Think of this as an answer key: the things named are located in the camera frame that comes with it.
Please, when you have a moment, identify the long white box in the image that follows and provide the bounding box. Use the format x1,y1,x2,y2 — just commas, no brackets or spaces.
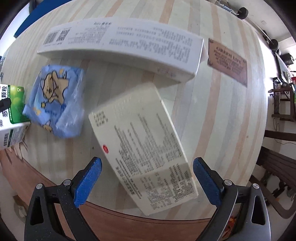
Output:
37,17,208,82

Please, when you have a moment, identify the brown label patch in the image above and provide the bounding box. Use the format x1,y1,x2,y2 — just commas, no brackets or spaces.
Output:
208,39,248,87

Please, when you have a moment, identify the blue cartoon tissue pack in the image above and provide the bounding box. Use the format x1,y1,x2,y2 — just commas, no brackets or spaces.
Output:
23,65,85,138

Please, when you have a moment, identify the green white medicine box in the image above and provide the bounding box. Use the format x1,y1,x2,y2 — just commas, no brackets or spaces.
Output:
1,84,31,150

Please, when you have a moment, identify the cream medicine box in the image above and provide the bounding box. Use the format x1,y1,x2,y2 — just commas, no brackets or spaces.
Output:
89,82,198,215

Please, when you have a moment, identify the striped beige tablecloth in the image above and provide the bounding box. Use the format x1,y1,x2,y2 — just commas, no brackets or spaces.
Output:
2,1,267,216

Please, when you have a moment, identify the dark wooden chair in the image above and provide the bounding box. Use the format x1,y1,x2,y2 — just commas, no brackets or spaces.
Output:
250,82,295,219

